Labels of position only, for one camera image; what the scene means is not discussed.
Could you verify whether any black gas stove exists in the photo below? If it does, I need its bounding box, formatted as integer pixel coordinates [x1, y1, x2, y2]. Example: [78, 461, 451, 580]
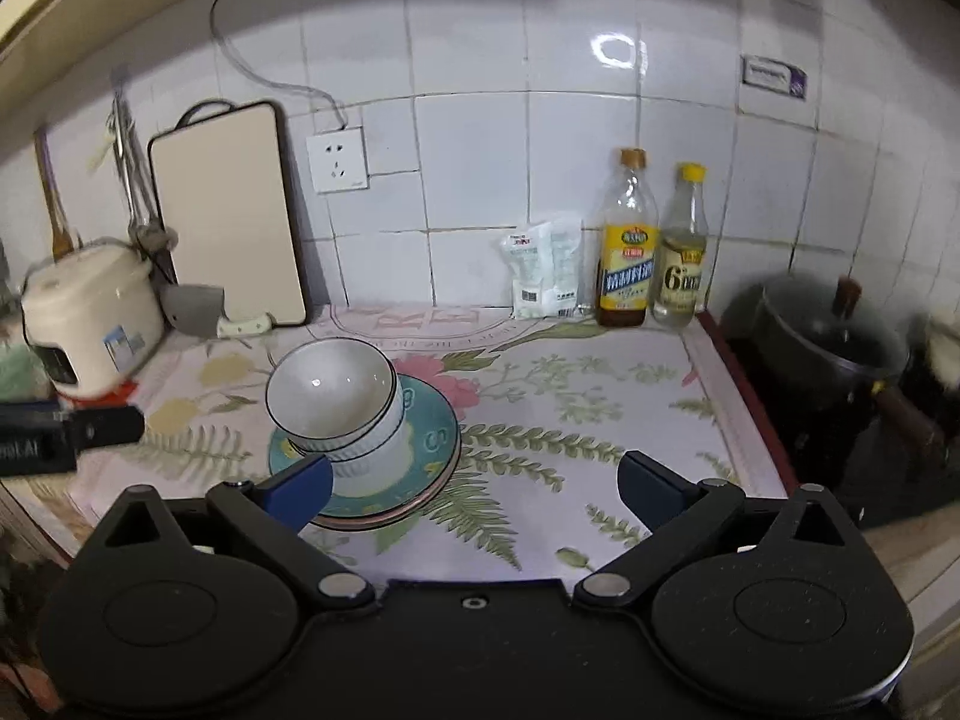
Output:
[716, 315, 960, 533]

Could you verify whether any cream handled peeler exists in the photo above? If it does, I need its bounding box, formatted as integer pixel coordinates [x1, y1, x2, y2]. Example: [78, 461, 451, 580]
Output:
[90, 131, 125, 173]

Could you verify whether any white wall socket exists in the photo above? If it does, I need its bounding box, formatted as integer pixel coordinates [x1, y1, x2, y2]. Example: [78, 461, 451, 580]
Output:
[306, 126, 371, 196]

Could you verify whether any black power cable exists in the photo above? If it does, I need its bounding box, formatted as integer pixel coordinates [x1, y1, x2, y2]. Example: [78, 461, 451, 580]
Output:
[210, 0, 350, 128]

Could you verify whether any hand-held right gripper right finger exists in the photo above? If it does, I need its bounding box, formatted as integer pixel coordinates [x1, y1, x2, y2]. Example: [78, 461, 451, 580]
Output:
[572, 451, 857, 612]

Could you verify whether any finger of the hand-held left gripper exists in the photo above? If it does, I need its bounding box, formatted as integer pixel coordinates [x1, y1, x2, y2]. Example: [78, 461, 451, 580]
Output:
[60, 405, 146, 452]

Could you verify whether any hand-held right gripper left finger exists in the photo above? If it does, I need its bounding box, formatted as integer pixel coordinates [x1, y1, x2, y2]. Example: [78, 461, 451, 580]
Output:
[101, 454, 377, 614]

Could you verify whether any red striped cloth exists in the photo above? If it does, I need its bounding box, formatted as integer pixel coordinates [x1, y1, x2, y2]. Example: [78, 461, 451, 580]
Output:
[56, 379, 140, 402]

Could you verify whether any cream cutting board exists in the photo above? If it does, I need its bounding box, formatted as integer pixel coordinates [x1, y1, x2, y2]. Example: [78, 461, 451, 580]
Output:
[148, 100, 310, 329]

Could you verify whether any yellow label oil bottle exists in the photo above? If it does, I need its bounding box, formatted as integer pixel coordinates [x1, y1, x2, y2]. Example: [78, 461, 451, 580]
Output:
[596, 148, 661, 329]

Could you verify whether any white seasoning bag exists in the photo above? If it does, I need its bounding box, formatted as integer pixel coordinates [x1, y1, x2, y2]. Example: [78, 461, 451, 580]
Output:
[501, 225, 556, 320]

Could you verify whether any clear vinegar bottle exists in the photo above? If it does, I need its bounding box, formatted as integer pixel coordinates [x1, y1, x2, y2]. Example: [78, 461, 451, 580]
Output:
[652, 163, 710, 329]

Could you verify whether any steel cleaver knife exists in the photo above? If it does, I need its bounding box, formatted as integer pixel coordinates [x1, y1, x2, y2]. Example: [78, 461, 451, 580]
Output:
[163, 283, 275, 338]

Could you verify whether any white rice cooker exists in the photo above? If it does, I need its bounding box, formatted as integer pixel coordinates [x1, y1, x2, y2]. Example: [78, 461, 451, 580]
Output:
[21, 240, 167, 395]

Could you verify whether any wooden spatula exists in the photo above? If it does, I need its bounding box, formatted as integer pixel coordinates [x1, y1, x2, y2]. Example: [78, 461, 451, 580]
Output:
[34, 127, 83, 260]

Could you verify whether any black pot with lid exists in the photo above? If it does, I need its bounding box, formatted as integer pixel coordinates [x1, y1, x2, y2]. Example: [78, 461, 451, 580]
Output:
[750, 274, 912, 410]

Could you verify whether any clear plastic bag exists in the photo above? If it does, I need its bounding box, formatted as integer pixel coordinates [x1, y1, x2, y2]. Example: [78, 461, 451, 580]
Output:
[550, 214, 586, 316]

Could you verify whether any wall label sticker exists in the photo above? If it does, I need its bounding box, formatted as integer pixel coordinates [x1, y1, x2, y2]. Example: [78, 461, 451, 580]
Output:
[741, 54, 809, 101]

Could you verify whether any blue egg print plate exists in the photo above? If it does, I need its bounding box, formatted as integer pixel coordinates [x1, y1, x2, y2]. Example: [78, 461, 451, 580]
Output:
[268, 373, 462, 518]

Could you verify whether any steel ladle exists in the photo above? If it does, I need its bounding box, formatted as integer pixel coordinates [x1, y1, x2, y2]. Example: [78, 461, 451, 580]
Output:
[111, 90, 181, 256]

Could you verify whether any floral tablecloth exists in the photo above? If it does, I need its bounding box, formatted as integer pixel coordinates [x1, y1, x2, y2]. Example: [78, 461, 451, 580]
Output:
[71, 304, 788, 586]

